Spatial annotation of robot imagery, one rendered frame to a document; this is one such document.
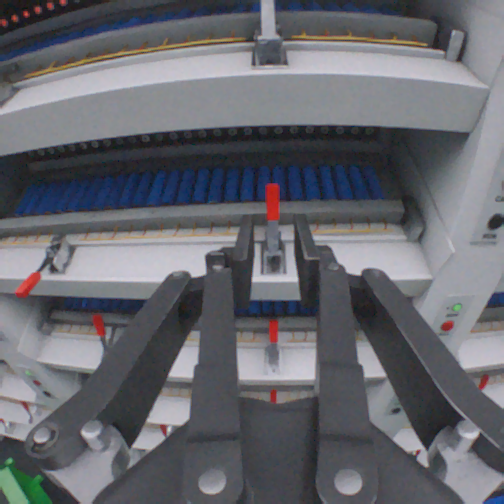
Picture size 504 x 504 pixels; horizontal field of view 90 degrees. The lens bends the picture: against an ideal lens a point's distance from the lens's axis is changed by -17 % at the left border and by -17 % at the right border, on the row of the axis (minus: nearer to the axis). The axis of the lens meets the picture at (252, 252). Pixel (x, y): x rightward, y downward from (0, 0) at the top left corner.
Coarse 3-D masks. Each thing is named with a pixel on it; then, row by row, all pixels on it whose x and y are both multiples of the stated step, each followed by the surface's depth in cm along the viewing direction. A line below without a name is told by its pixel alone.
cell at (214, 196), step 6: (216, 168) 40; (216, 174) 39; (222, 174) 40; (216, 180) 38; (222, 180) 39; (210, 186) 38; (216, 186) 38; (222, 186) 38; (210, 192) 37; (216, 192) 37; (222, 192) 38; (210, 198) 37; (216, 198) 37; (222, 198) 38
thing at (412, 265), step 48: (192, 144) 40; (240, 144) 40; (288, 144) 40; (336, 144) 39; (0, 192) 39; (384, 192) 38; (0, 240) 38; (48, 240) 37; (432, 240) 30; (0, 288) 37; (48, 288) 36; (96, 288) 35; (144, 288) 34; (288, 288) 33
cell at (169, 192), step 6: (174, 174) 40; (180, 174) 41; (168, 180) 39; (174, 180) 39; (180, 180) 40; (168, 186) 38; (174, 186) 39; (168, 192) 38; (174, 192) 38; (162, 198) 38; (168, 198) 37; (174, 198) 38; (162, 204) 37; (168, 204) 37; (174, 204) 38
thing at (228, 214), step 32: (0, 224) 37; (32, 224) 36; (64, 224) 36; (96, 224) 36; (128, 224) 36; (160, 224) 36; (192, 224) 36; (224, 224) 36; (256, 224) 36; (352, 224) 34
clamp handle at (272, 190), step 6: (270, 186) 28; (276, 186) 28; (270, 192) 28; (276, 192) 28; (270, 198) 29; (276, 198) 29; (270, 204) 29; (276, 204) 29; (270, 210) 29; (276, 210) 29; (270, 216) 29; (276, 216) 29; (270, 222) 30; (276, 222) 30; (270, 228) 30; (276, 228) 30; (270, 234) 30; (276, 234) 30; (270, 240) 31; (276, 240) 31; (270, 246) 31; (276, 246) 31; (270, 252) 31; (276, 252) 31
